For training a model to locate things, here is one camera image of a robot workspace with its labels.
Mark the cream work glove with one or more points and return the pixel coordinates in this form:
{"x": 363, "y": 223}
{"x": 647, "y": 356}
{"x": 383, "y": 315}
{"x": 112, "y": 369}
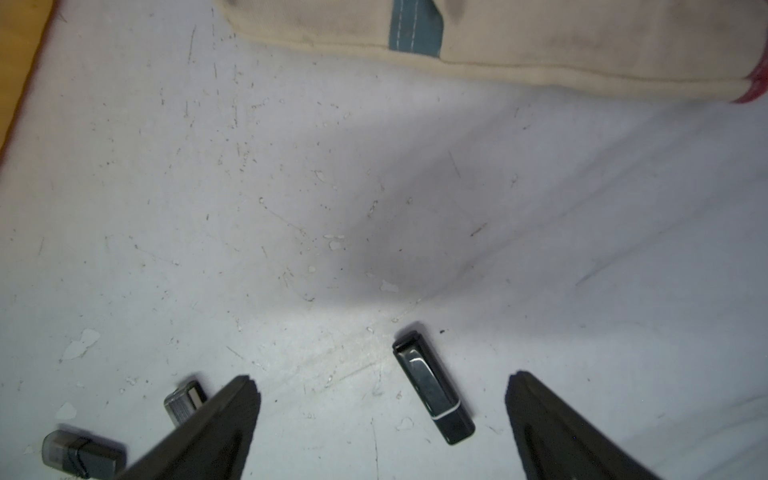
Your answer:
{"x": 708, "y": 50}

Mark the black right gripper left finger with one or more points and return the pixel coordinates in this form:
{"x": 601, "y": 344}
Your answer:
{"x": 213, "y": 444}

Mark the grey clear-cap usb drive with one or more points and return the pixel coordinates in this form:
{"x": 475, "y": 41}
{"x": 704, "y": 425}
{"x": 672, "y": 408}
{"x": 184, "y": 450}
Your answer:
{"x": 83, "y": 456}

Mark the black usb flash drive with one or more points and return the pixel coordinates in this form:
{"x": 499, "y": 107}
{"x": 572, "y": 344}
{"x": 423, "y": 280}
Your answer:
{"x": 433, "y": 386}

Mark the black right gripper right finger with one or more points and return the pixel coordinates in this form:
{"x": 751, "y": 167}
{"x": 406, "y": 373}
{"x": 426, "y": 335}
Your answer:
{"x": 556, "y": 442}

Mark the red swivel usb drive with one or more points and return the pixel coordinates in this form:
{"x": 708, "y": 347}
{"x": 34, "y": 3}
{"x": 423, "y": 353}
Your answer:
{"x": 183, "y": 402}

